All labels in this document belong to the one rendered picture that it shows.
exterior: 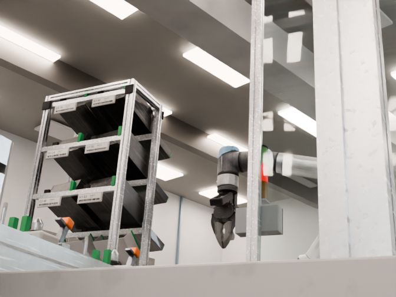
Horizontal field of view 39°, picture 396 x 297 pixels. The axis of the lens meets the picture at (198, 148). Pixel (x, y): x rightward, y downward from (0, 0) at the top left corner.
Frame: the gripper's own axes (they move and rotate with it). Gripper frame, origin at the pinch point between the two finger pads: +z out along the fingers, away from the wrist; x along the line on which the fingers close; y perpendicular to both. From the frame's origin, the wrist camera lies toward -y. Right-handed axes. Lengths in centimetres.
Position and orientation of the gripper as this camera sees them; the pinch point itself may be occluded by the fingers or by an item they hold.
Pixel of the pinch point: (223, 244)
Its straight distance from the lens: 187.9
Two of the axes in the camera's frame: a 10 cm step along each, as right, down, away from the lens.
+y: 4.3, 3.8, 8.2
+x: -9.0, 1.2, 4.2
